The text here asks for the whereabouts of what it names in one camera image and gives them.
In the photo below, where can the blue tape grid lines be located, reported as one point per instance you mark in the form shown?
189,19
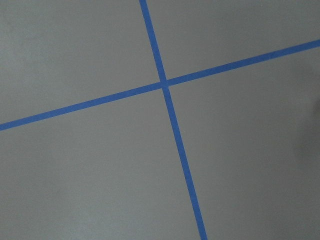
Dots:
164,85

